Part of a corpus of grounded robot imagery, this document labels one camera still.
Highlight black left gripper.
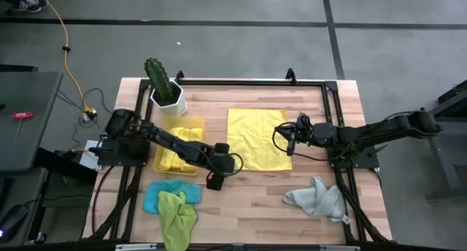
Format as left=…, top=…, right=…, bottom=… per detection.
left=206, top=154, right=236, bottom=192

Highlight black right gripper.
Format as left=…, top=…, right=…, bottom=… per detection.
left=287, top=112, right=332, bottom=156

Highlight blue microfiber towel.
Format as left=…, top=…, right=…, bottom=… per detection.
left=142, top=179, right=202, bottom=215

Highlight green microfiber towel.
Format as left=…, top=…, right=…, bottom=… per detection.
left=158, top=190, right=198, bottom=251

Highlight grey microfiber towel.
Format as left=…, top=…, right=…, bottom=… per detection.
left=282, top=175, right=351, bottom=225

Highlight translucent yellow plastic tray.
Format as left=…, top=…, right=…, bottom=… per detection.
left=152, top=115, right=207, bottom=177

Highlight white paper sheet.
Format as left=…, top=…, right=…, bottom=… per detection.
left=77, top=139, right=102, bottom=171

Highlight yellow power plug block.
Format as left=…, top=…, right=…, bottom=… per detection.
left=81, top=105, right=98, bottom=123

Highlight grey metal stand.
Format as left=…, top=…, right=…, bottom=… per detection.
left=415, top=79, right=467, bottom=201

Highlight grey desk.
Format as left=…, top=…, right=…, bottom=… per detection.
left=0, top=71, right=63, bottom=173

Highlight dark desk surface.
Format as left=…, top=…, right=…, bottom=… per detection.
left=0, top=167, right=48, bottom=247

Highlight black computer mouse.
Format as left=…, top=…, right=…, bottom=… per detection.
left=0, top=204, right=29, bottom=244

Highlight person's shoe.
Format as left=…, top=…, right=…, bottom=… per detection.
left=13, top=0, right=48, bottom=14

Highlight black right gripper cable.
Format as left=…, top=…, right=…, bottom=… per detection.
left=272, top=121, right=329, bottom=161

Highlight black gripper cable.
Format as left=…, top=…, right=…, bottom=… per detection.
left=206, top=152, right=244, bottom=182
left=272, top=121, right=329, bottom=161

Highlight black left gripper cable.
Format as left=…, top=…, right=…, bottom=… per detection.
left=206, top=152, right=244, bottom=182

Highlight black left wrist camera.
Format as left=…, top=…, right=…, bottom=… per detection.
left=214, top=142, right=231, bottom=156

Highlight black aluminium table frame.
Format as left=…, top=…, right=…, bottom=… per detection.
left=82, top=67, right=393, bottom=251

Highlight silver frame bracket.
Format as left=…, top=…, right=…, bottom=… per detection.
left=319, top=244, right=361, bottom=251
left=115, top=243, right=158, bottom=250

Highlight black floor cables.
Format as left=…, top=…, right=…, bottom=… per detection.
left=56, top=87, right=110, bottom=150

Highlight red-handled hex key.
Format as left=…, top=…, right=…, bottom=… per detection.
left=11, top=112, right=35, bottom=142

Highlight orange extension cable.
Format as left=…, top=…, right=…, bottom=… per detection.
left=35, top=0, right=90, bottom=112

